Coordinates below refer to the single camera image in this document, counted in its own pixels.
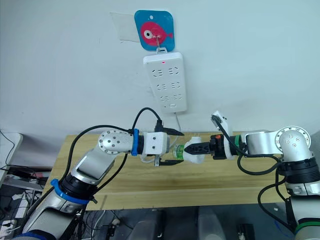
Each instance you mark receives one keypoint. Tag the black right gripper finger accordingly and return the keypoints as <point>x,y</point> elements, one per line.
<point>198,147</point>

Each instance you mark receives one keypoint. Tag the white floor power strip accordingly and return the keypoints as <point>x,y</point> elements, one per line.
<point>8,223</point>

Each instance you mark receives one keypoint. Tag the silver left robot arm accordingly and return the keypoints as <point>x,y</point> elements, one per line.
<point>85,172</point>

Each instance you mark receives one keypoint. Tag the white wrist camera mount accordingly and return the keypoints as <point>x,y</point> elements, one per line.
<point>155,143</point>
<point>226,125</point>

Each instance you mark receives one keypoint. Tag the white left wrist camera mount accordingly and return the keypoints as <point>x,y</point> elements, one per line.
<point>155,143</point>

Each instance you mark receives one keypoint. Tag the white mosquito repellent heater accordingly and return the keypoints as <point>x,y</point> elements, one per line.
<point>193,158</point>

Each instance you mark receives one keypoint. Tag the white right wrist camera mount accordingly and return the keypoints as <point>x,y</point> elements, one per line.
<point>226,125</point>

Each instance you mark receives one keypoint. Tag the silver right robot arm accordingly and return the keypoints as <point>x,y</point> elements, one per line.
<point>292,142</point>

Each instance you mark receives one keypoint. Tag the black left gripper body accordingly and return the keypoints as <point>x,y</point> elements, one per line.
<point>169,145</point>

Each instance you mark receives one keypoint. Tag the blue fish wall hook plate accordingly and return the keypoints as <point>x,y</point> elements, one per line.
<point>160,23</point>

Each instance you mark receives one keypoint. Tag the clear tape patch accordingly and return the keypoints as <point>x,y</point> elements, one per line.
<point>123,27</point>

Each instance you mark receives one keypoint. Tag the green-capped clear liquid bottle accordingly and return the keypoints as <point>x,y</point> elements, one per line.
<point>178,151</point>

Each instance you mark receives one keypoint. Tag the dark rounded shape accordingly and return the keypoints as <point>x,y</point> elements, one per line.
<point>150,225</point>
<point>212,225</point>

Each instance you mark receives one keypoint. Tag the metal wall hook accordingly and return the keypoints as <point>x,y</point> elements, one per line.
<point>158,41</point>

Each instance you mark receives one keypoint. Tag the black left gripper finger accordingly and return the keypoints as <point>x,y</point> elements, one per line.
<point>171,163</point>
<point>172,131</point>

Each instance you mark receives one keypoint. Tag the white box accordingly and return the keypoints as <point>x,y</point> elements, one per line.
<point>11,147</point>

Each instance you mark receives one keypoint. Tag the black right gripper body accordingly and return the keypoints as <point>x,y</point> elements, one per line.
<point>218,147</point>

